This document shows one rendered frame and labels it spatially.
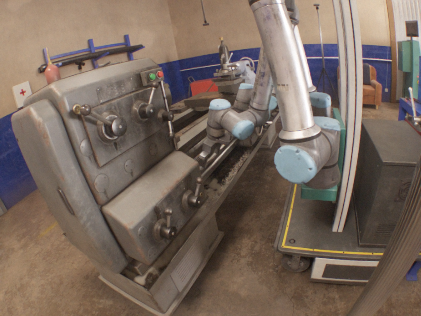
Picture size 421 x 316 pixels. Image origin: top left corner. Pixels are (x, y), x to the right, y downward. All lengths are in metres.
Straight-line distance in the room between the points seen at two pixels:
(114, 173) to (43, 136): 0.33
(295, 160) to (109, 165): 0.67
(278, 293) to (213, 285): 0.42
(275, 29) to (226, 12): 5.46
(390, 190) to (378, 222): 0.19
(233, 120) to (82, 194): 0.65
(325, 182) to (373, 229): 0.42
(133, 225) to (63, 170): 0.32
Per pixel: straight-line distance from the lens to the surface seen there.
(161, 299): 1.34
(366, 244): 1.30
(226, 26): 6.12
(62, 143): 0.79
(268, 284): 1.48
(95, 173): 0.86
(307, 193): 0.98
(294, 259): 1.39
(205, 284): 1.53
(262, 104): 0.98
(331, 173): 0.96
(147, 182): 0.98
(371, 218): 1.18
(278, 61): 0.70
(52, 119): 0.78
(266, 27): 0.72
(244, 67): 2.73
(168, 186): 0.98
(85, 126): 0.82
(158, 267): 1.17
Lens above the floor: 1.28
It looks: 26 degrees down
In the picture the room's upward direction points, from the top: 11 degrees counter-clockwise
